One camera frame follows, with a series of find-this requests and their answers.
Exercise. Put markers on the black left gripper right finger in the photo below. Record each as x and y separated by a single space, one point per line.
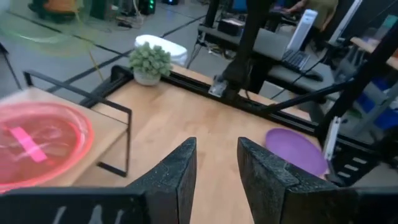
273 196

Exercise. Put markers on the grey metal base bracket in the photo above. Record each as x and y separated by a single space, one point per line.
217 87

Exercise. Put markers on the pink transparent plate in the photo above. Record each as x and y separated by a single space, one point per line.
46 146

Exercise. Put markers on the grey desk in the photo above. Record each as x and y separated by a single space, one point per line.
270 43

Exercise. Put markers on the black box device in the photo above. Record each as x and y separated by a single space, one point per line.
231 26

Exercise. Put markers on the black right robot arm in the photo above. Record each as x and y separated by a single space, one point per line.
245 46

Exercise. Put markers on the small green potted plant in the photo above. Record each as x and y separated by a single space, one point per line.
149 65

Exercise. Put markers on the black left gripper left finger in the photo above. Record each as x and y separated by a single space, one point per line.
171 193

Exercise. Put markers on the dark grey plate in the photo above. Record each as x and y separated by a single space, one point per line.
295 152

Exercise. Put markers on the person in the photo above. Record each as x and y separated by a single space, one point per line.
323 9

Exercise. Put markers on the black aluminium table frame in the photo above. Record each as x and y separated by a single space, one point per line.
189 87

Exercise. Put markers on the computer tower with green light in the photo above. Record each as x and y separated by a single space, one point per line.
148 6

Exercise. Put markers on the laptop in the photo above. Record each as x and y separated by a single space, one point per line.
295 59

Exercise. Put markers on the wooden desk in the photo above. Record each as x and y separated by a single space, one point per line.
370 46

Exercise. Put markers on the blue storage bin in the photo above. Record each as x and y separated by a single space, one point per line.
388 118

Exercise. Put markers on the orange and green machine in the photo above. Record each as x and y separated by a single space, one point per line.
59 7

